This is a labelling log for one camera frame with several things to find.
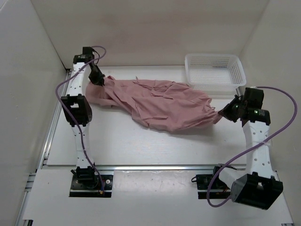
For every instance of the pink trousers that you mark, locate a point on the pink trousers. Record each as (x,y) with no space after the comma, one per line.
(156,104)

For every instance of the white plastic basket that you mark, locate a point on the white plastic basket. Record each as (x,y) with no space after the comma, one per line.
(214,72)

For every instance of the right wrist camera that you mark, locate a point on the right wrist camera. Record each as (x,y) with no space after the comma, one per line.
(254,96)

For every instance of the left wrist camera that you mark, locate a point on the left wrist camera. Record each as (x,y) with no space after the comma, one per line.
(88,51)

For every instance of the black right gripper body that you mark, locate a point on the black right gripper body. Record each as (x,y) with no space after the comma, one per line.
(231,111)

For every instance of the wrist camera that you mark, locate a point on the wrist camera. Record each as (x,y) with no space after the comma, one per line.
(88,51)
(254,96)

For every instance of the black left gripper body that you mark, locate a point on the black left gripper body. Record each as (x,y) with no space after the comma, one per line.
(96,76)

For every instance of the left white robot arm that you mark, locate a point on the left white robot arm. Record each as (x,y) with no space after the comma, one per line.
(78,114)

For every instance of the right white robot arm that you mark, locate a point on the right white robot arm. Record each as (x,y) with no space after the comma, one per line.
(256,186)

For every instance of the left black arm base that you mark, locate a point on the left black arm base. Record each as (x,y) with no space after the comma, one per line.
(93,190)

